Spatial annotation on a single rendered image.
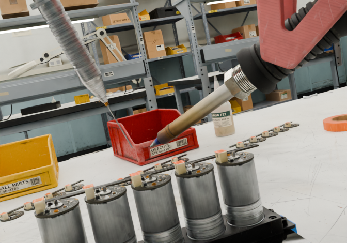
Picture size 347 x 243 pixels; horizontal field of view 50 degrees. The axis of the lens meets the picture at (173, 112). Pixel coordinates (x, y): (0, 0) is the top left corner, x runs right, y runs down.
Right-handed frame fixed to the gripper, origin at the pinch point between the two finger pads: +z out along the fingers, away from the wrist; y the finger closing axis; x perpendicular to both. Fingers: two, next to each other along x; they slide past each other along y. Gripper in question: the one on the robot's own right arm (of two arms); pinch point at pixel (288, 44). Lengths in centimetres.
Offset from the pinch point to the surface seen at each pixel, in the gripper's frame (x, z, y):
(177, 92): -130, 99, -280
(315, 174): 3.3, 12.6, -18.6
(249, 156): -0.7, 7.8, -4.6
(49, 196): -22.4, 26.2, -11.6
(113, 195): -6.1, 10.7, 1.6
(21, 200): -26.6, 29.2, -11.6
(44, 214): -8.4, 12.0, 4.3
